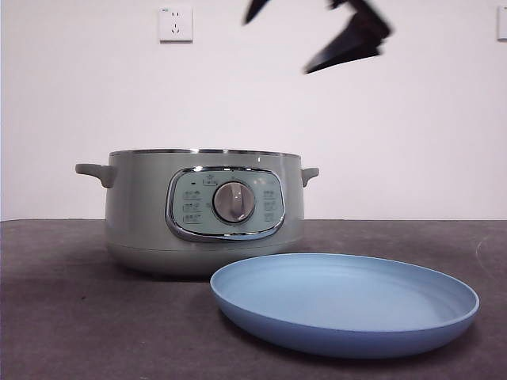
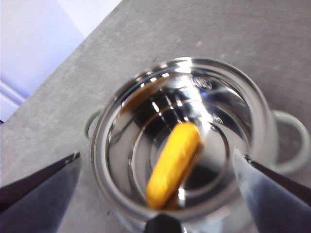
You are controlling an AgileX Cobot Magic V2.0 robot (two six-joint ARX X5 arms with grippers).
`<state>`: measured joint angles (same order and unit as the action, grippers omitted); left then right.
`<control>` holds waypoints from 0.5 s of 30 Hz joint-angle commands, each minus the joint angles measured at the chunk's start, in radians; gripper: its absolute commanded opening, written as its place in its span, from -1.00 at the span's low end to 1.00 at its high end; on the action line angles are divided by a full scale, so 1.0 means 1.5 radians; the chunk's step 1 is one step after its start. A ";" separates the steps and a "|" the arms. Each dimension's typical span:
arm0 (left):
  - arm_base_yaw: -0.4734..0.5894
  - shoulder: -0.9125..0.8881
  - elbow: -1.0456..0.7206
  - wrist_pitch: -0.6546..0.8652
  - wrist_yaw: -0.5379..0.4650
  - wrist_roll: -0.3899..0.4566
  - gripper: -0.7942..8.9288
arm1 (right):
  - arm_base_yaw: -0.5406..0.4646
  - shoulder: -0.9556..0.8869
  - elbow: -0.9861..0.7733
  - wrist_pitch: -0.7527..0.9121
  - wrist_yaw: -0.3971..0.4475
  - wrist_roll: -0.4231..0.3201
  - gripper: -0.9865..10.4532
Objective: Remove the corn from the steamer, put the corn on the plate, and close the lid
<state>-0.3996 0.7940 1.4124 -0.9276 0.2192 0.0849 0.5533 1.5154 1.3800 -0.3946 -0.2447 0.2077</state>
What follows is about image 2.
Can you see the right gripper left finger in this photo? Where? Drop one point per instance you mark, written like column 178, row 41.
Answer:
column 36, row 206

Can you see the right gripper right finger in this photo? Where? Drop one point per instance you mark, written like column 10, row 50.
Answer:
column 279, row 206

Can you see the pale green electric steamer pot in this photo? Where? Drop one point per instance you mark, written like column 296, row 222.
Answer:
column 218, row 116

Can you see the yellow corn cob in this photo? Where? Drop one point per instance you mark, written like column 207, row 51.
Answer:
column 175, row 165

